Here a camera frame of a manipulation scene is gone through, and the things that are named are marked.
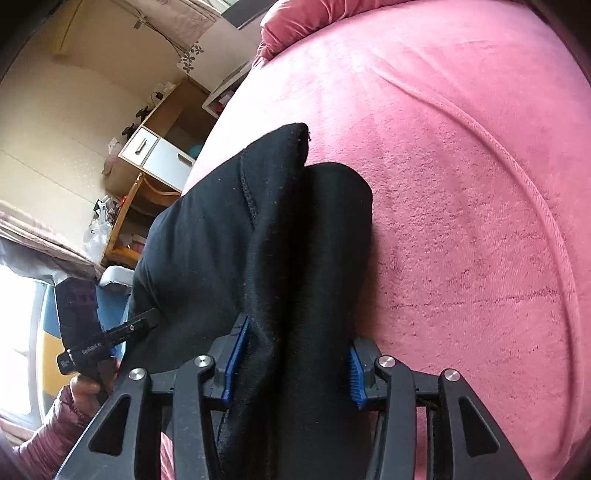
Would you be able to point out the red quilt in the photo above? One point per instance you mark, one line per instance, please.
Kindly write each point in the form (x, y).
(295, 32)

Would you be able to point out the blue yellow mat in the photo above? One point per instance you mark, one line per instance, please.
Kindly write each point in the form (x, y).
(111, 304)

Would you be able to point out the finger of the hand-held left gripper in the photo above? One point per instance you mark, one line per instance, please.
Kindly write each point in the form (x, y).
(134, 325)

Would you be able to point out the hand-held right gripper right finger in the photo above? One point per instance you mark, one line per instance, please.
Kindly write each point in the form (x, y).
(355, 378)

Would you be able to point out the person's left hand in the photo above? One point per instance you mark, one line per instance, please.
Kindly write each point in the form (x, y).
(85, 394)

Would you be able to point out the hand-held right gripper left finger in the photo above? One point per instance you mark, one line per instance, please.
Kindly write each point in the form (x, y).
(235, 364)

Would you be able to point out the clear plastic bag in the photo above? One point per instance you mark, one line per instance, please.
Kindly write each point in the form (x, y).
(97, 230)

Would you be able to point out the window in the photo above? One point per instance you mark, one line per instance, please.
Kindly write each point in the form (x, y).
(18, 332)

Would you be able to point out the black pants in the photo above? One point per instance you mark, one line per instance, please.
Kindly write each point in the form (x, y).
(277, 230)

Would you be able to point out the dark grey headboard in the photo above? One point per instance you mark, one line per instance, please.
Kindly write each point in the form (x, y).
(251, 11)

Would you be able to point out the wooden cabinet with white drawers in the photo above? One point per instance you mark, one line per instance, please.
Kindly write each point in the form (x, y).
(161, 152)

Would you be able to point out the pink fleece bed blanket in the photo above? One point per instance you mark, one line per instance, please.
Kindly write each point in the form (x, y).
(461, 184)

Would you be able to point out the person's left forearm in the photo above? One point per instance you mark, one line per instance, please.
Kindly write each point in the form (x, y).
(46, 438)

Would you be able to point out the teal round object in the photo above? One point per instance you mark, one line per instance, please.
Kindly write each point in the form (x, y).
(196, 152)

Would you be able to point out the wooden chair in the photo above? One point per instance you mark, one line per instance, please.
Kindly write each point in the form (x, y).
(138, 194)

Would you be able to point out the white shelf unit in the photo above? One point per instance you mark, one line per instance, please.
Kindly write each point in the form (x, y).
(224, 92)

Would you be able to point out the beige patterned curtain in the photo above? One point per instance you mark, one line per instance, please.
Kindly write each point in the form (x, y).
(41, 235)

